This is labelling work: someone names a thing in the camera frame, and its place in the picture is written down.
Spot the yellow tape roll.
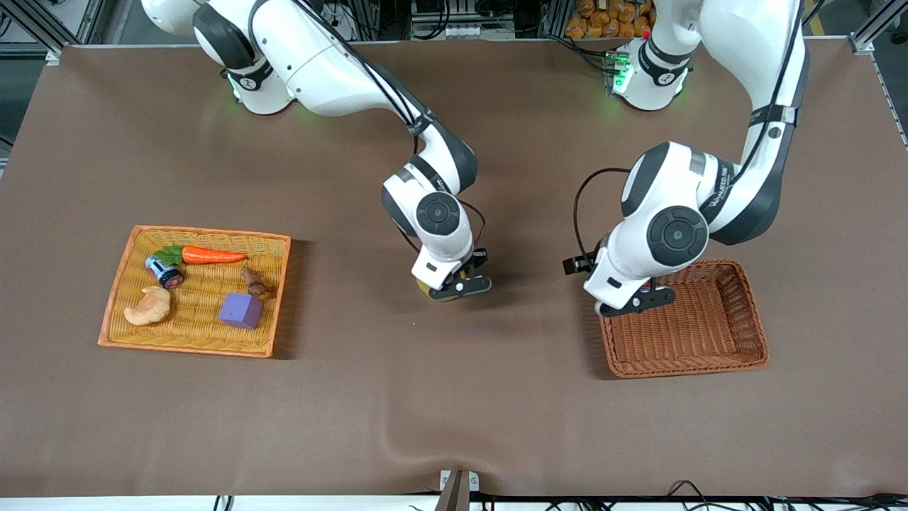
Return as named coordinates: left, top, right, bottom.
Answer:
left=416, top=270, right=475, bottom=304

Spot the brown wicker basket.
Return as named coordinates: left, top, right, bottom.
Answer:
left=599, top=260, right=770, bottom=379

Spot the brown table cloth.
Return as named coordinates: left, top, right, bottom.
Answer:
left=0, top=39, right=908, bottom=498

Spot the purple cube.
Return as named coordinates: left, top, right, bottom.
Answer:
left=218, top=292, right=265, bottom=330

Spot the orange toy carrot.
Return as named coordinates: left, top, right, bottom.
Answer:
left=153, top=244, right=249, bottom=268

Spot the bag of orange toys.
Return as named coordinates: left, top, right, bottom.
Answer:
left=565, top=0, right=658, bottom=40

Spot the white power strip with plugs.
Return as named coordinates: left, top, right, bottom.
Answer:
left=323, top=0, right=357, bottom=42

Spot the orange flat woven tray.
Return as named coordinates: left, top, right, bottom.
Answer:
left=98, top=226, right=292, bottom=358

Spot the small blue can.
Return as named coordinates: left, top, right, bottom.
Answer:
left=145, top=255, right=185, bottom=290

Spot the toy croissant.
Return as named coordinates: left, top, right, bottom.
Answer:
left=123, top=286, right=172, bottom=327

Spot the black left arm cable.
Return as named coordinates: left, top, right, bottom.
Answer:
left=572, top=0, right=808, bottom=262

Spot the grey metal bracket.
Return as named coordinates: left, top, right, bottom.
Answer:
left=439, top=468, right=481, bottom=495

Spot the brown camera pole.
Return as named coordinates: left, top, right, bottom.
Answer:
left=434, top=469, right=472, bottom=511

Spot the aluminium frame profile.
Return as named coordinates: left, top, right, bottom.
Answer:
left=0, top=0, right=109, bottom=66
left=848, top=0, right=908, bottom=56

